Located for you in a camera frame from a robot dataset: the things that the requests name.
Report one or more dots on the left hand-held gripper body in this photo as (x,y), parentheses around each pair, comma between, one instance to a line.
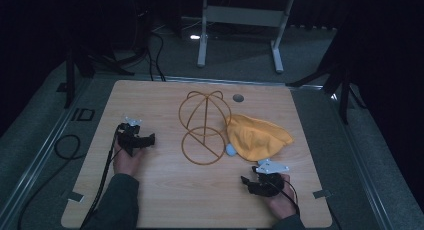
(128,136)

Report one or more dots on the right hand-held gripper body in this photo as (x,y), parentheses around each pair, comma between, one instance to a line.
(268,180)

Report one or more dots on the yellow cloth hat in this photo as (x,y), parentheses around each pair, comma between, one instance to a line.
(255,138)

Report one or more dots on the person's right hand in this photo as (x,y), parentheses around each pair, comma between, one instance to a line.
(282,200)

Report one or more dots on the person's left hand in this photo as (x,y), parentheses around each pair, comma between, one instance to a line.
(126,163)

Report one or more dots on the grey round table hole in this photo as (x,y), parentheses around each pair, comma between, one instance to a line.
(238,98)

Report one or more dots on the black tripod stand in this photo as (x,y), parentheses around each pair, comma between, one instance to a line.
(86,56)
(336,76)

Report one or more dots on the white metal table frame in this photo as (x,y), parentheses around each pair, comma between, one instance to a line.
(245,20)

